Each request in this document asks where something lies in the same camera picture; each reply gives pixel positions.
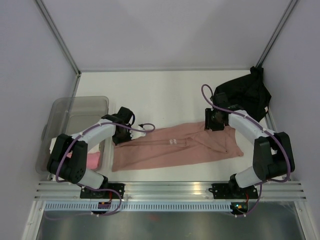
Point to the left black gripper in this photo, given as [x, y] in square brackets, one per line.
[116, 141]

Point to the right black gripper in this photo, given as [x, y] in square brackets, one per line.
[208, 123]

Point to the dusty pink t-shirt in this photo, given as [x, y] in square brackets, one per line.
[180, 145]

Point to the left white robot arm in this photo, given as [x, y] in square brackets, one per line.
[68, 158]

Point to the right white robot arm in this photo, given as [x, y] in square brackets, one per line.
[272, 151]

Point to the black t-shirt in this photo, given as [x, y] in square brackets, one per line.
[249, 92]

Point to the rolled bright pink t-shirt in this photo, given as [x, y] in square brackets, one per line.
[93, 160]

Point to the clear plastic bin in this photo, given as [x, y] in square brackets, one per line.
[69, 115]

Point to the rolled white t-shirt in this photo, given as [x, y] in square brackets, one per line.
[52, 144]

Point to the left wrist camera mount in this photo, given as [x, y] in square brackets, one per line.
[137, 133]

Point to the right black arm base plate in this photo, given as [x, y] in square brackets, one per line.
[224, 191]

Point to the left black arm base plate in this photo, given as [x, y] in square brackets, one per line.
[106, 191]

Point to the white slotted cable duct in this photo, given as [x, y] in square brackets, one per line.
[140, 206]

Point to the aluminium frame rail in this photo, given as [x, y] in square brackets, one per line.
[184, 191]

